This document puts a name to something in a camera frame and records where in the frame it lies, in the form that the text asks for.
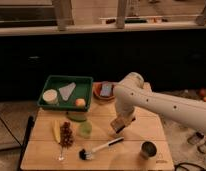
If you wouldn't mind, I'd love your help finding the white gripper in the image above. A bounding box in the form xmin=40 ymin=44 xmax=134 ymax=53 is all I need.
xmin=115 ymin=109 xmax=135 ymax=126

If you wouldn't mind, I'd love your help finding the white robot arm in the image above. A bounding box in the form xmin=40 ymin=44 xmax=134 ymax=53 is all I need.
xmin=111 ymin=72 xmax=206 ymax=135

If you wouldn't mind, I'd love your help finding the green plastic cup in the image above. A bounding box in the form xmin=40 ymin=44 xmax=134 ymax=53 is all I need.
xmin=78 ymin=121 xmax=92 ymax=138

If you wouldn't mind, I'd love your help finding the metal cup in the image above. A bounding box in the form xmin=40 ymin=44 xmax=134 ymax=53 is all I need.
xmin=140 ymin=141 xmax=157 ymax=159

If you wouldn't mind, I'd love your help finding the blue sponge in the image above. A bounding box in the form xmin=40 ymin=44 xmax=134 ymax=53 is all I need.
xmin=100 ymin=83 xmax=112 ymax=97

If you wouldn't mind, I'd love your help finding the orange plate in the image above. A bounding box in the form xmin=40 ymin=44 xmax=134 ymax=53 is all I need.
xmin=93 ymin=82 xmax=114 ymax=101

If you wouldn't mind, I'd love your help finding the orange fruit toy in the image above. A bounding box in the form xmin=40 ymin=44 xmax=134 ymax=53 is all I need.
xmin=75 ymin=98 xmax=86 ymax=107

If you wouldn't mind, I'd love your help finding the green round lid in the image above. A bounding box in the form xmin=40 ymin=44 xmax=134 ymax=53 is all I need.
xmin=66 ymin=112 xmax=87 ymax=122

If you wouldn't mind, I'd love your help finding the green plastic tray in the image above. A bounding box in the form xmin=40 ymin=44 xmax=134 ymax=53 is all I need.
xmin=37 ymin=75 xmax=93 ymax=112

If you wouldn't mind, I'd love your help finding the red grapes toy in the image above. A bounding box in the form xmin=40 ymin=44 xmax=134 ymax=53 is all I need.
xmin=60 ymin=122 xmax=74 ymax=148

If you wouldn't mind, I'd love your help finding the grey triangular cloth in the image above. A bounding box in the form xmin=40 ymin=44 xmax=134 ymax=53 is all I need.
xmin=59 ymin=82 xmax=76 ymax=101

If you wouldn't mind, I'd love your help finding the white round container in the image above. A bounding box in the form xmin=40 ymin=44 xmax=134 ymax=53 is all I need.
xmin=42 ymin=89 xmax=58 ymax=105

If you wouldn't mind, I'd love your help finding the black table leg bar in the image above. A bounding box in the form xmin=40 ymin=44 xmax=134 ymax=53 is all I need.
xmin=17 ymin=116 xmax=34 ymax=171

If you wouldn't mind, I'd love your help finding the black cable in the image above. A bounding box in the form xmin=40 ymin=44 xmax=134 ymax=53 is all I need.
xmin=173 ymin=161 xmax=206 ymax=171

